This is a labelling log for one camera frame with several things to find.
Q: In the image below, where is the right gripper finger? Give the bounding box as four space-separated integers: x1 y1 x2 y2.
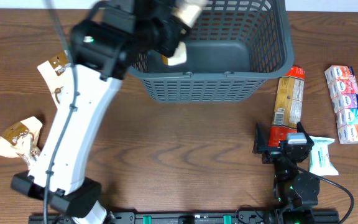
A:
296 121 310 142
252 123 267 154

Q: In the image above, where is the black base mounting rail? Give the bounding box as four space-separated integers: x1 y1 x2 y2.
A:
28 210 341 224

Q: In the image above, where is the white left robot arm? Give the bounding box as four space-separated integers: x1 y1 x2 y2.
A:
11 1 205 223

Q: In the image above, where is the brown white snack pouch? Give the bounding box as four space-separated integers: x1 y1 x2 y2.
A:
161 0 208 66
0 116 43 169
37 50 70 107

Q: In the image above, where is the multicolour tissue pack bundle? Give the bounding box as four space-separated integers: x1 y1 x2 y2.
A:
324 65 358 144

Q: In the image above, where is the grey plastic mesh basket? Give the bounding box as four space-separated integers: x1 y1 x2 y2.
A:
128 0 295 103

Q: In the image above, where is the orange yellow snack package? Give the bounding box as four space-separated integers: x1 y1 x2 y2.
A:
268 66 305 147

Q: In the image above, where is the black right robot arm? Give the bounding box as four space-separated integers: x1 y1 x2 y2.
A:
253 123 320 223

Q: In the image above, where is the white wet wipes pack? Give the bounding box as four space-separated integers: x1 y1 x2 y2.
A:
309 136 339 176

